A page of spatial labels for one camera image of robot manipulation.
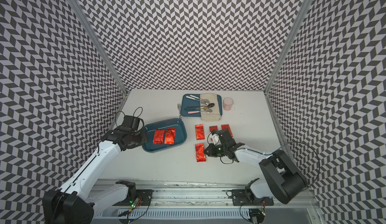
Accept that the red tea bag six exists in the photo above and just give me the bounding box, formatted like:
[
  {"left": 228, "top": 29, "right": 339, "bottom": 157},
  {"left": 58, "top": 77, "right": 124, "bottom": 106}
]
[{"left": 195, "top": 143, "right": 206, "bottom": 162}]

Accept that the red tea bag one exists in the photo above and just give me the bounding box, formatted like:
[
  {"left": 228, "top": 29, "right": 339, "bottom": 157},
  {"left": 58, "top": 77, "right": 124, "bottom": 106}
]
[{"left": 195, "top": 124, "right": 205, "bottom": 140}]

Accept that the red tea bag four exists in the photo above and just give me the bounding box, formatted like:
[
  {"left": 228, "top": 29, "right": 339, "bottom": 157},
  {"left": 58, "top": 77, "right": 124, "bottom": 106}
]
[{"left": 221, "top": 124, "right": 233, "bottom": 137}]

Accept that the red tea bag two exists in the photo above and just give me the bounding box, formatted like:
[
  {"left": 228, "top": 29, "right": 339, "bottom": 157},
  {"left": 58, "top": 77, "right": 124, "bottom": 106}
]
[{"left": 210, "top": 126, "right": 218, "bottom": 134}]

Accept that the red tea bag three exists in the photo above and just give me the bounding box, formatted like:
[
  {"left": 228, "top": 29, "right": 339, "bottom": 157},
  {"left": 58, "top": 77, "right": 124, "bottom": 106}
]
[{"left": 153, "top": 129, "right": 165, "bottom": 145}]

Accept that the teal plastic storage box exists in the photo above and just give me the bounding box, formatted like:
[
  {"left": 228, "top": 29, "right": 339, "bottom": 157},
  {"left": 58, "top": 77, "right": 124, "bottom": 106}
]
[{"left": 142, "top": 118, "right": 187, "bottom": 153}]

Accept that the red tea bag five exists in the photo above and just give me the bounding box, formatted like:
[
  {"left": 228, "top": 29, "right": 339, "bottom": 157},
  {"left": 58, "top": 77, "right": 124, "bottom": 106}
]
[{"left": 164, "top": 127, "right": 177, "bottom": 145}]

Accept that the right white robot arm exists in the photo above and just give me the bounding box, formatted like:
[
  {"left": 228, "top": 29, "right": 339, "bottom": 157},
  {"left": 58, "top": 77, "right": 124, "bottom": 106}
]
[{"left": 204, "top": 129, "right": 309, "bottom": 204}]

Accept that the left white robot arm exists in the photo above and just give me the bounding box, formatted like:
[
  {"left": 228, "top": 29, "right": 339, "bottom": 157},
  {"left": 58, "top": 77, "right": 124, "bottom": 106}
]
[{"left": 42, "top": 126, "right": 148, "bottom": 224}]

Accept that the beige folded cloth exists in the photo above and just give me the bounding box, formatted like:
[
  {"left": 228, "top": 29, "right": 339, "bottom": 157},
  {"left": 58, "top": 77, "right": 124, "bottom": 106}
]
[{"left": 200, "top": 93, "right": 221, "bottom": 122}]

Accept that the pink translucent cup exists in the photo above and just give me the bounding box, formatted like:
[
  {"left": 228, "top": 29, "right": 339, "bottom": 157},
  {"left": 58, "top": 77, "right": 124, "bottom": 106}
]
[{"left": 223, "top": 97, "right": 234, "bottom": 111}]

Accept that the teal cutlery tray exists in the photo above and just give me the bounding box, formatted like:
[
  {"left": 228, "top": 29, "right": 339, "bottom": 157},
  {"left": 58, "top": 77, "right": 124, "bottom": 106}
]
[{"left": 181, "top": 94, "right": 223, "bottom": 117}]

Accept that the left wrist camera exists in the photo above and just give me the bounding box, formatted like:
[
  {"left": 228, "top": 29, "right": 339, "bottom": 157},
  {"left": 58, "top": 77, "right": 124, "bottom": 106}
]
[{"left": 122, "top": 115, "right": 144, "bottom": 131}]

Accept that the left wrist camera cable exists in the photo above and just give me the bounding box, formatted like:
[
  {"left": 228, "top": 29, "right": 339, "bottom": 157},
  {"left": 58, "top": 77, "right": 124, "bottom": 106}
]
[{"left": 114, "top": 107, "right": 144, "bottom": 127}]

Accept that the pink handle spoon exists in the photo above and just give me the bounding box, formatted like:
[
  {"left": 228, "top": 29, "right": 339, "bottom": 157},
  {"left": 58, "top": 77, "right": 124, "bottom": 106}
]
[{"left": 188, "top": 108, "right": 213, "bottom": 114}]

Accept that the dark green handle spoon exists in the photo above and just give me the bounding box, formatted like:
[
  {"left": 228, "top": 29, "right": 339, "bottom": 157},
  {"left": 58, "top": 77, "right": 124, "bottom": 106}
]
[{"left": 185, "top": 103, "right": 215, "bottom": 110}]

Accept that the white handle spoon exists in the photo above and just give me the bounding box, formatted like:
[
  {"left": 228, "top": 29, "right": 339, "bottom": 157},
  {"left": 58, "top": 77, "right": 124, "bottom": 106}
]
[{"left": 186, "top": 95, "right": 211, "bottom": 106}]

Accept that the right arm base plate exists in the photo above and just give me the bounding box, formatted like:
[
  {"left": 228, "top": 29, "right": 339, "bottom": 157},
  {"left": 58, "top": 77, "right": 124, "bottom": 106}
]
[{"left": 230, "top": 189, "right": 274, "bottom": 206}]

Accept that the cow pattern handle fork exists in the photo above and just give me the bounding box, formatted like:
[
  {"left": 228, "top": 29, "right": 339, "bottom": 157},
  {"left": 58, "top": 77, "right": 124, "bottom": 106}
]
[{"left": 178, "top": 103, "right": 182, "bottom": 120}]

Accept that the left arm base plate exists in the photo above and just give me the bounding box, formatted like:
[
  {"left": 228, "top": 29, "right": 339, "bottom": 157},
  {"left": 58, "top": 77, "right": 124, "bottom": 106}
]
[{"left": 116, "top": 189, "right": 154, "bottom": 206}]

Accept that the aluminium front rail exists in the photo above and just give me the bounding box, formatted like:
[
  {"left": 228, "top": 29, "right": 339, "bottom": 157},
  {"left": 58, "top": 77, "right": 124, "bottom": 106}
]
[{"left": 87, "top": 180, "right": 320, "bottom": 220}]

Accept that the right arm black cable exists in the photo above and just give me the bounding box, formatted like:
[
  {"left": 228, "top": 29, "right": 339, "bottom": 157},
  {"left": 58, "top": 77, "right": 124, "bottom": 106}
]
[{"left": 280, "top": 140, "right": 321, "bottom": 185}]

